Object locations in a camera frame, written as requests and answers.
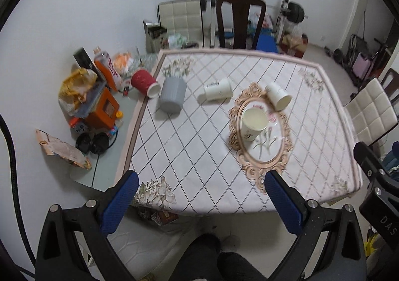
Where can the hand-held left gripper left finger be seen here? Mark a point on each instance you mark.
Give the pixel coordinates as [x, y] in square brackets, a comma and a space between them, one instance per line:
[120, 203]

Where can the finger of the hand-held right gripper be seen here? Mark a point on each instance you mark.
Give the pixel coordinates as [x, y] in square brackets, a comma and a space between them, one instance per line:
[371, 159]

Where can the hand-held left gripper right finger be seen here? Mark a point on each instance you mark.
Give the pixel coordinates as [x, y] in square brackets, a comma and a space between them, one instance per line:
[282, 203]

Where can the white cup with small print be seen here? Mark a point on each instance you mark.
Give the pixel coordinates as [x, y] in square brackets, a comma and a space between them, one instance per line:
[252, 127]

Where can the plain white paper cup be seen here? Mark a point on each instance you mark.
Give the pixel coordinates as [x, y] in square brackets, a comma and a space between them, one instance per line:
[277, 94]

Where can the grey ribbed cup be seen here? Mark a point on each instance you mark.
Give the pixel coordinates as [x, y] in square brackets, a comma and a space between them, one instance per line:
[172, 94]

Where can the red ribbed cup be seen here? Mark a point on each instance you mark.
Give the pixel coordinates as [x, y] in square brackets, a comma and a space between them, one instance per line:
[141, 80]

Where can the white printed paper cup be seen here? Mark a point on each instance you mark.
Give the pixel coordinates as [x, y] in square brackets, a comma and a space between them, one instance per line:
[216, 91]

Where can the dark printed box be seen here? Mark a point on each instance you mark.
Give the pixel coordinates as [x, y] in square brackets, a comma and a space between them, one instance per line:
[159, 217]

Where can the white padded chair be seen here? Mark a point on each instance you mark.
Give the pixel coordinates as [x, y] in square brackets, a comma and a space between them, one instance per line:
[371, 109]
[180, 18]

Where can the black headphones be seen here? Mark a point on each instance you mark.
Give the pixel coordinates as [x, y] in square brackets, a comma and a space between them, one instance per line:
[92, 143]

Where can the printed paper packet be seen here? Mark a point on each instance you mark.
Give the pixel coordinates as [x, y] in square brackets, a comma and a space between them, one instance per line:
[62, 149]

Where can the brown wooden chair back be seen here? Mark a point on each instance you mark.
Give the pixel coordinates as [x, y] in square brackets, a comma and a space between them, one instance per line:
[391, 80]

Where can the person's legs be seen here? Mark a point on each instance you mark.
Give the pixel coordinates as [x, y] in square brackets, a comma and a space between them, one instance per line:
[224, 262]

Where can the floral diamond-pattern tablecloth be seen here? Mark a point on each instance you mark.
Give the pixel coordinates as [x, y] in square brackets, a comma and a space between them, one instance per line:
[193, 147]

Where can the pink suitcase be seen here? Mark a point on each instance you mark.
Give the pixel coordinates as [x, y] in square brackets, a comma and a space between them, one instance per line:
[363, 66]

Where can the orange box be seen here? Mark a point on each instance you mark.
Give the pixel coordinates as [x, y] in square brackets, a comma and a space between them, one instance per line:
[101, 109]

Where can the yellow plastic bag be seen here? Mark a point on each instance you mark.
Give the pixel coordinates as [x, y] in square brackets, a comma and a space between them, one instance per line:
[74, 84]

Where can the orange bottle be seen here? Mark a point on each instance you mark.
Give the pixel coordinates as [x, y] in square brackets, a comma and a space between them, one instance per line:
[107, 69]

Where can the clear plastic bag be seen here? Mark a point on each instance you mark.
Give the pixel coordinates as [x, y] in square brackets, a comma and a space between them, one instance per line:
[123, 61]

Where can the black box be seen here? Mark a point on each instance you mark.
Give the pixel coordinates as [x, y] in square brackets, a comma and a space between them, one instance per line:
[83, 58]

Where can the blue bag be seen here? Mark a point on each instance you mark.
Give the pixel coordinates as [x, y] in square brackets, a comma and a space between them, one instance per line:
[267, 42]

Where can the black weight plate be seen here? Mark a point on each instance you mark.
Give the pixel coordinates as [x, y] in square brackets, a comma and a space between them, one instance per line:
[296, 12]

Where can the white barbell rack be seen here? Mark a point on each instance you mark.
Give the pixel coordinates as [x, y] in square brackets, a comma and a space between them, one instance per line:
[283, 19]

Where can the cardboard box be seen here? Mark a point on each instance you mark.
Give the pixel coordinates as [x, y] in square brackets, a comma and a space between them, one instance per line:
[154, 38]

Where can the dark wooden chair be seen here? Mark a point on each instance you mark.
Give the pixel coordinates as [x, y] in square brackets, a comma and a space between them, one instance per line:
[241, 16]

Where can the white upright post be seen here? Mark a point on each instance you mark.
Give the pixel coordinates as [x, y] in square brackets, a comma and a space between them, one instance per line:
[213, 7]

